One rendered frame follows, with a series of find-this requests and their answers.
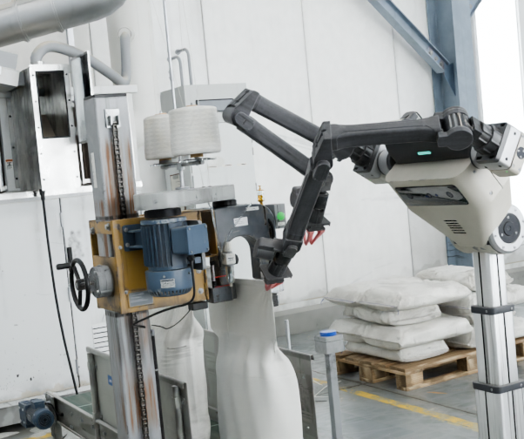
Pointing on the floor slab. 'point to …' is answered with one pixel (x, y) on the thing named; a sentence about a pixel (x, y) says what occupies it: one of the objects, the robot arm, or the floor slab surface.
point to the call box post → (333, 396)
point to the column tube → (118, 361)
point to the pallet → (376, 367)
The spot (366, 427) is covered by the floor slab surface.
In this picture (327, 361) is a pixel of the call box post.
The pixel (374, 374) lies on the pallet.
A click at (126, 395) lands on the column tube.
